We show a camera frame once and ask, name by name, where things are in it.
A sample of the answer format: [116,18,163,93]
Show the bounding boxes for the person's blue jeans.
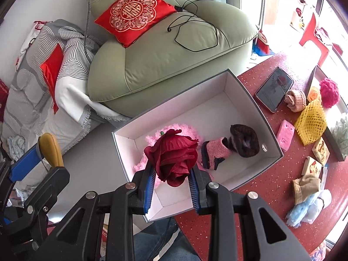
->
[133,217,202,261]

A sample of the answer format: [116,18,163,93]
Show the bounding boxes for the black smartphone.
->
[256,67,294,113]

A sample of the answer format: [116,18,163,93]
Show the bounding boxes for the red embroidered cushion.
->
[94,0,177,48]

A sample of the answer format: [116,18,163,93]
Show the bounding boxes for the red broom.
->
[253,0,271,55]

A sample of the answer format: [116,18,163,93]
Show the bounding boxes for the red cloth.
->
[40,43,64,115]

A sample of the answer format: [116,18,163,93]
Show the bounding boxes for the braided grey cable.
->
[84,0,100,60]

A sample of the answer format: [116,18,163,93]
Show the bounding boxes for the blue and white sachet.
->
[321,164,330,191]

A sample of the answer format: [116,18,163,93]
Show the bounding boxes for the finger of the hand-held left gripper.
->
[0,143,42,205]
[24,167,70,218]

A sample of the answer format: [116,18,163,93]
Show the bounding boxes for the white tissue bundle with bow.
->
[302,189,332,223]

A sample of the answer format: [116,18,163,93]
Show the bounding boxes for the green leather sofa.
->
[87,0,260,117]

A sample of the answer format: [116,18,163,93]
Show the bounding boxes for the dark grey box lid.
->
[307,65,348,161]

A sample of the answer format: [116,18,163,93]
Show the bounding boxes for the yellow foam fruit net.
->
[294,99,328,146]

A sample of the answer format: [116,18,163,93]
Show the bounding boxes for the orange fabric flower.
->
[307,86,323,104]

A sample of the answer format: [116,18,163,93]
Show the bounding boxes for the pink sponge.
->
[276,120,295,152]

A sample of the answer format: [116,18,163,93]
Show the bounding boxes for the red fabric rose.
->
[144,129,200,188]

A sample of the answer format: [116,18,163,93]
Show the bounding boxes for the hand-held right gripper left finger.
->
[45,160,158,261]

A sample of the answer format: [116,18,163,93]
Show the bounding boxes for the pink fluffy cloth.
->
[133,122,215,189]

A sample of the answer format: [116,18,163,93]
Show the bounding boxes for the black earphone cable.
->
[167,0,219,52]

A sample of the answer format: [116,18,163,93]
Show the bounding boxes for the yellow powder puff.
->
[38,133,64,167]

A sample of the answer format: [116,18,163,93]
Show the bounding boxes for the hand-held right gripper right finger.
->
[189,166,313,261]

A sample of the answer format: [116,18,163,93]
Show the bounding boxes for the red plastic stool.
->
[299,12,333,67]

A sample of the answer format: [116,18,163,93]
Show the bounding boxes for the dark striped knitted sock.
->
[230,124,260,158]

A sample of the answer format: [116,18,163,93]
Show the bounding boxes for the grey cardboard box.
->
[111,69,284,223]

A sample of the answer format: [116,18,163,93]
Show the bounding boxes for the light blue fluffy cloth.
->
[285,193,316,227]

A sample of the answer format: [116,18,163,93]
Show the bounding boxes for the magenta fluffy pompom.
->
[319,78,340,109]

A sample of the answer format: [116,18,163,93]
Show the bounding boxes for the green bath pouf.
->
[332,117,348,147]

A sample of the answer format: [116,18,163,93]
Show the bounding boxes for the beige sock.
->
[292,174,321,205]

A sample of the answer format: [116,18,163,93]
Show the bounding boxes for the grey striped blanket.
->
[0,19,131,169]

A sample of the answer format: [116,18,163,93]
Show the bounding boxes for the pink knitted sock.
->
[201,137,231,170]

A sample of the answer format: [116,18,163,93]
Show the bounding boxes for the peach rolled sock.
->
[284,90,307,112]

